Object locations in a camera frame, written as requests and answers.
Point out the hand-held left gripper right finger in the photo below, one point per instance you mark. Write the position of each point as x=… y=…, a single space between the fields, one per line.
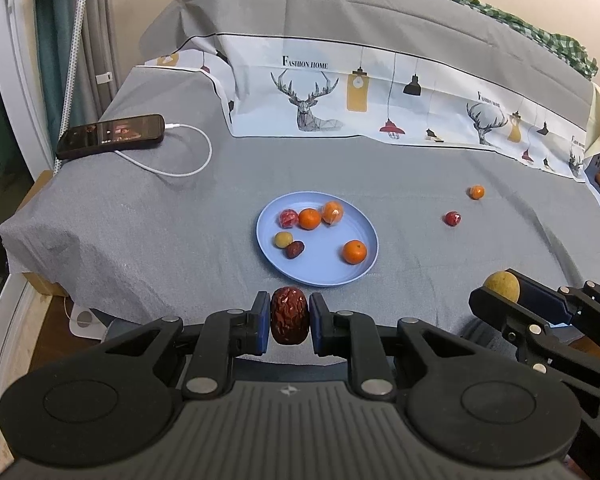
x=316 y=325

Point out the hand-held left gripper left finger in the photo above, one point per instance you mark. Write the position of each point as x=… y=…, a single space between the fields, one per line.
x=262 y=327

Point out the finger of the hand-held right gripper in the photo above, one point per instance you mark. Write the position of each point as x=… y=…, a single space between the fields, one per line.
x=540 y=292
x=495 y=305

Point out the yellow-green round fruit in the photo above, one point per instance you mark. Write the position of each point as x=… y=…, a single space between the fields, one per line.
x=502 y=285
x=282 y=239

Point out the dark red jujube date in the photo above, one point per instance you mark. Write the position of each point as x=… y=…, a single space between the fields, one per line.
x=290 y=322
x=295 y=249

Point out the light blue plate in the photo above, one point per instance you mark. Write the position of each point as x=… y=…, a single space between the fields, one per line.
x=325 y=265

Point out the orange tangerine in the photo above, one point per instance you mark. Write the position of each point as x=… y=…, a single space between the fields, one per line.
x=476 y=191
x=309 y=219
x=333 y=212
x=355 y=252

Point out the red candy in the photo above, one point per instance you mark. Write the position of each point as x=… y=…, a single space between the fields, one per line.
x=288 y=218

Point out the shiny red round fruit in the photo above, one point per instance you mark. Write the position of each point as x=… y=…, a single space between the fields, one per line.
x=452 y=218

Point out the grey bed sheet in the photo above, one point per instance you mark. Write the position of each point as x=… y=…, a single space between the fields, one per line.
x=180 y=220

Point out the white power adapter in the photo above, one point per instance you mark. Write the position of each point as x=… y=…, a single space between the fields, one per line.
x=87 y=325

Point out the green checkered cloth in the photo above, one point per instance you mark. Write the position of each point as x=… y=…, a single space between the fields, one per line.
x=570 y=50

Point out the black smartphone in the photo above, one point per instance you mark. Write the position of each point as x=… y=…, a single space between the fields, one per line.
x=110 y=135

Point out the grey deer-print duvet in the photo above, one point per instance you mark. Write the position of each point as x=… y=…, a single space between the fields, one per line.
x=330 y=20

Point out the teal curtain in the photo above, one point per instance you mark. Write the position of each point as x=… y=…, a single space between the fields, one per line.
x=55 y=50

